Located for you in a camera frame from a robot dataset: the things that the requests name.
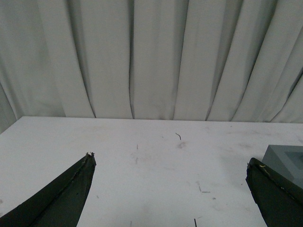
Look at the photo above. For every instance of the white curtain backdrop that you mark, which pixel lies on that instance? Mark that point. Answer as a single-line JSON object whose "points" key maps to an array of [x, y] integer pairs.
{"points": [[201, 60]]}

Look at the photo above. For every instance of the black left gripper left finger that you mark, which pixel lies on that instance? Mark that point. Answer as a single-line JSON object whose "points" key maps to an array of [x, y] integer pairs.
{"points": [[60, 203]]}

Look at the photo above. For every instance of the gray base block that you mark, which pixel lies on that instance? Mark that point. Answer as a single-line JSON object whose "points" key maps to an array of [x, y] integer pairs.
{"points": [[284, 165]]}

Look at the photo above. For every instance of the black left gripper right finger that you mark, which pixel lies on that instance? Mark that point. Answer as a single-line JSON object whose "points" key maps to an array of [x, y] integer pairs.
{"points": [[279, 200]]}

